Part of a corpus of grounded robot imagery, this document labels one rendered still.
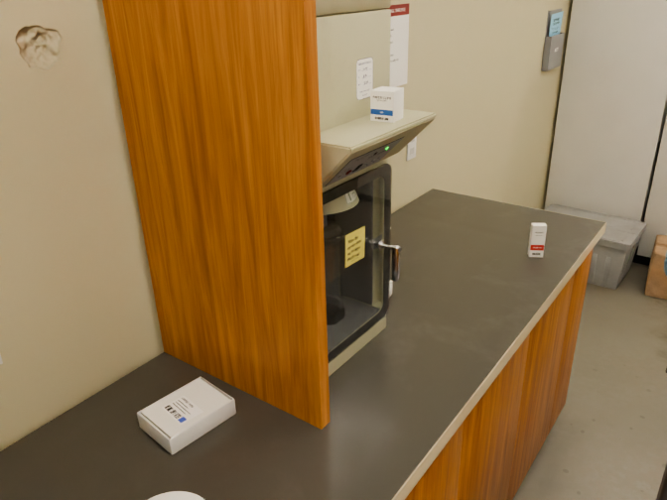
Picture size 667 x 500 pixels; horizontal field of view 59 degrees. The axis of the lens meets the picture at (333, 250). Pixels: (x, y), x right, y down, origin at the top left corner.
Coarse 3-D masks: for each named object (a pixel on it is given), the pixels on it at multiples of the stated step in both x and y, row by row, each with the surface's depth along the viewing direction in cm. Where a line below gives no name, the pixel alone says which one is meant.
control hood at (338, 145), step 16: (416, 112) 124; (432, 112) 124; (336, 128) 113; (352, 128) 113; (368, 128) 112; (384, 128) 112; (400, 128) 113; (416, 128) 120; (336, 144) 103; (352, 144) 102; (368, 144) 105; (384, 144) 113; (400, 144) 124; (336, 160) 103
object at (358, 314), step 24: (384, 168) 131; (336, 192) 119; (360, 192) 126; (384, 192) 134; (336, 216) 121; (360, 216) 128; (384, 216) 137; (336, 240) 123; (384, 240) 139; (336, 264) 125; (360, 264) 133; (384, 264) 142; (336, 288) 127; (360, 288) 135; (384, 288) 145; (336, 312) 129; (360, 312) 138; (384, 312) 148; (336, 336) 132; (360, 336) 141
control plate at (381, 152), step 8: (392, 144) 118; (368, 152) 109; (384, 152) 120; (352, 160) 106; (360, 160) 111; (368, 160) 116; (376, 160) 122; (344, 168) 108; (352, 168) 113; (360, 168) 118; (336, 176) 109; (344, 176) 115; (328, 184) 111
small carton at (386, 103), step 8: (376, 88) 117; (384, 88) 116; (392, 88) 116; (400, 88) 116; (376, 96) 115; (384, 96) 114; (392, 96) 114; (400, 96) 116; (376, 104) 116; (384, 104) 115; (392, 104) 114; (400, 104) 117; (376, 112) 117; (384, 112) 116; (392, 112) 115; (400, 112) 118; (376, 120) 117; (384, 120) 116; (392, 120) 116
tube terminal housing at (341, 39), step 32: (320, 32) 104; (352, 32) 112; (384, 32) 121; (320, 64) 107; (352, 64) 115; (384, 64) 124; (320, 96) 109; (352, 96) 117; (320, 128) 111; (384, 160) 133; (384, 320) 152; (352, 352) 142
